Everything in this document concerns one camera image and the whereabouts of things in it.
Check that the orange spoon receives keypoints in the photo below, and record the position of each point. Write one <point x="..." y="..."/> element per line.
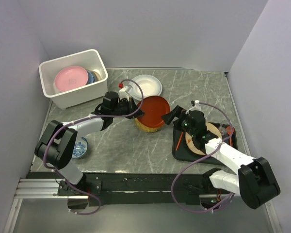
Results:
<point x="230" y="131"/>

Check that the white deep plate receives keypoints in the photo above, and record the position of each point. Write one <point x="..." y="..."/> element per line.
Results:
<point x="149" y="84"/>

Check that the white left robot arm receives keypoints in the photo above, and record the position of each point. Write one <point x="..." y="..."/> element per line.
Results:
<point x="56" y="145"/>

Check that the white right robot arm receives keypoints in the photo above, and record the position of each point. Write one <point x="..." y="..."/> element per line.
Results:
<point x="251" y="178"/>

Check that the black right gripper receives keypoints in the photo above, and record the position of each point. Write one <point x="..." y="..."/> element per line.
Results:
<point x="177" y="111"/>

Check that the blue white patterned bowl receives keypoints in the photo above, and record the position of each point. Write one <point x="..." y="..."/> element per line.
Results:
<point x="80" y="148"/>

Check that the yellow woven plate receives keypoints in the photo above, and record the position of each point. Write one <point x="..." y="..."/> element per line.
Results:
<point x="148" y="128"/>

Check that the clear glass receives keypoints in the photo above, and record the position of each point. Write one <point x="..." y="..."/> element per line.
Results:
<point x="224" y="128"/>

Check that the orange fork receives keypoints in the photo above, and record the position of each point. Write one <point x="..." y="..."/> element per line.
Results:
<point x="179" y="141"/>

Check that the pink plate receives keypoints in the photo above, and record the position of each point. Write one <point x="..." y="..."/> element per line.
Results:
<point x="71" y="78"/>

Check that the blue plastic plate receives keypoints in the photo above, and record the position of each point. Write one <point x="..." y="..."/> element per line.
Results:
<point x="90" y="77"/>

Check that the white plastic bin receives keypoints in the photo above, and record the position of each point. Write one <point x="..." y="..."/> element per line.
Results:
<point x="89" y="60"/>

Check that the red plate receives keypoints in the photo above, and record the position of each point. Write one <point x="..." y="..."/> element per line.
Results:
<point x="154" y="107"/>

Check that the aluminium frame rail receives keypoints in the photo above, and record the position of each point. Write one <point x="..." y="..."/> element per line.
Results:
<point x="46" y="186"/>

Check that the grey deer plate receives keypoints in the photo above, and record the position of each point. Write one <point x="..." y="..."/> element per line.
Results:
<point x="95" y="76"/>

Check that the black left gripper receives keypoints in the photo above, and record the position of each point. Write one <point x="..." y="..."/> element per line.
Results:
<point x="130" y="103"/>

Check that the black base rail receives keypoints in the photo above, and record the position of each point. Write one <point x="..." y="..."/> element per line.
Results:
<point x="128" y="188"/>

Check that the beige floral plate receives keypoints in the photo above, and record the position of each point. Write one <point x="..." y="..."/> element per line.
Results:
<point x="100" y="74"/>

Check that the black tray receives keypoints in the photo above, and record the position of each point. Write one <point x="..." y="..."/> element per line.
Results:
<point x="184" y="154"/>

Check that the beige plate on tray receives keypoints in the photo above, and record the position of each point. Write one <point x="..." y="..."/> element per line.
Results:
<point x="188" y="139"/>

